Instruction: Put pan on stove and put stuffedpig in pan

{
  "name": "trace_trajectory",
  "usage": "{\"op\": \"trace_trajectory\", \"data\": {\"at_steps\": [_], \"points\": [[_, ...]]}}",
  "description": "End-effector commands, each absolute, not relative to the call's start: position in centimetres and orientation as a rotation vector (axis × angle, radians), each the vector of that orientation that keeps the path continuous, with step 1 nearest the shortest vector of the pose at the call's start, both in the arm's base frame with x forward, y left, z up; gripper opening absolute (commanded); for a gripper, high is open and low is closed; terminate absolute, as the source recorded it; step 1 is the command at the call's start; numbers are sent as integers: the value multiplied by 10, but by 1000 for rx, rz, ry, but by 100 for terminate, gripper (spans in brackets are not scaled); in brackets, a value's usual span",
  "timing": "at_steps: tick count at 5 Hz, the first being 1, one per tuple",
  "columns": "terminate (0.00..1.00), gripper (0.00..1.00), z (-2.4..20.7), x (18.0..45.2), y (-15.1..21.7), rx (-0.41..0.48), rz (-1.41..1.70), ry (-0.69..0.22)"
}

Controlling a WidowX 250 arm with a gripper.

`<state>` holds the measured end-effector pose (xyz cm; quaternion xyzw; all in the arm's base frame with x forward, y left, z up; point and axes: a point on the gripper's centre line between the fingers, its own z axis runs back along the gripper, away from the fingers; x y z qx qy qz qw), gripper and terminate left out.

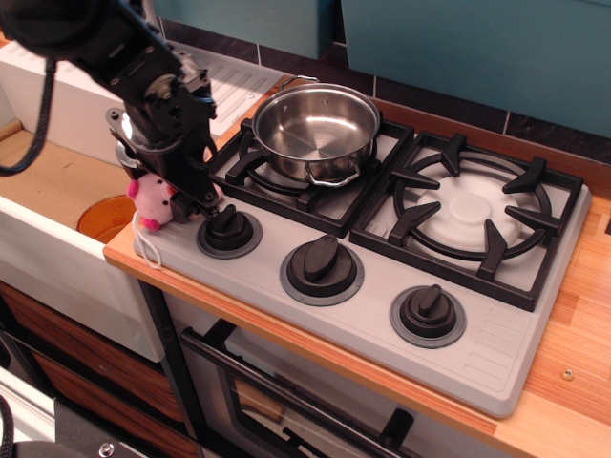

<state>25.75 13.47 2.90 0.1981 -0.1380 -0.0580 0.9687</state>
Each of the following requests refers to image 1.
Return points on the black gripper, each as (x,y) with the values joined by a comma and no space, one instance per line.
(166,133)

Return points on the pink stuffed pig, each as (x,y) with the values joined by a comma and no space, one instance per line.
(152,197)

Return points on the stainless steel pan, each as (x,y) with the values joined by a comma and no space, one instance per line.
(317,133)

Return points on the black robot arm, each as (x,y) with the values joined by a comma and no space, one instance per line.
(110,41)

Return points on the black left stove knob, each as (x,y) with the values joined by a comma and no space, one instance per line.
(230,234)

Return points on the black stove knob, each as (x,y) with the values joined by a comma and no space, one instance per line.
(428,316)
(322,273)
(230,234)

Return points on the black middle stove knob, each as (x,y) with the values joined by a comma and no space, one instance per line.
(322,273)

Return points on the black right stove knob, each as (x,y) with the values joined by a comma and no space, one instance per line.
(428,316)

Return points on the grey toy stove top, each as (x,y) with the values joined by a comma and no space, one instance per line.
(486,368)

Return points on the black left burner grate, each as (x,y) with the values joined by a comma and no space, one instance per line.
(242,172)

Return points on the black burner grate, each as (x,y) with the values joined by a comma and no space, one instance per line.
(242,172)
(497,225)

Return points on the orange plastic bowl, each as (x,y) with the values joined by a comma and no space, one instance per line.
(106,218)

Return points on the white toy sink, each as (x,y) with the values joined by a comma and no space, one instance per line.
(42,253)

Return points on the wooden drawer fronts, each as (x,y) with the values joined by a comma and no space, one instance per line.
(102,380)

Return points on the black right burner grate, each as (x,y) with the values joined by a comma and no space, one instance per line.
(497,225)

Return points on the oven door with black handle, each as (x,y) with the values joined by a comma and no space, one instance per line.
(288,406)

